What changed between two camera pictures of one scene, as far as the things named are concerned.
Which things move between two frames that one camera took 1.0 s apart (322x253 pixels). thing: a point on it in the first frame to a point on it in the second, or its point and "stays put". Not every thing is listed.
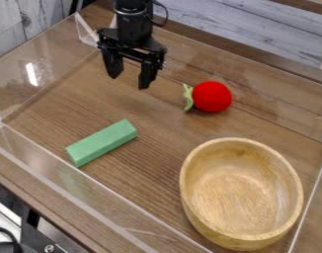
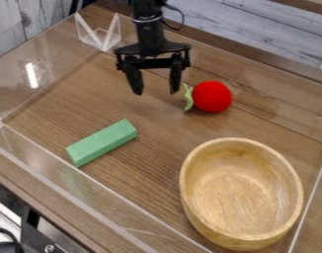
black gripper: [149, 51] to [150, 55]
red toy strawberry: [209, 96] stays put
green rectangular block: [102, 142] stays put
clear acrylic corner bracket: [87, 33] stays put
